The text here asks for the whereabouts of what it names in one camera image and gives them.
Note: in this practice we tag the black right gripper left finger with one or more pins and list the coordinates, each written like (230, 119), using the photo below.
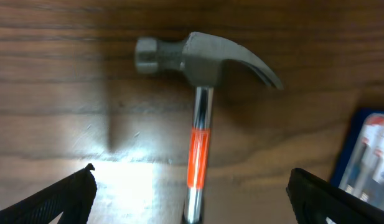
(70, 198)

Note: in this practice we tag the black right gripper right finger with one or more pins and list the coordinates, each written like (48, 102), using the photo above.
(314, 200)

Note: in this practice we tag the blue precision screwdriver set case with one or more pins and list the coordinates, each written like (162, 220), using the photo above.
(359, 169)

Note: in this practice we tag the claw hammer orange black handle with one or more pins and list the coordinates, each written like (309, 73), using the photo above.
(200, 58)

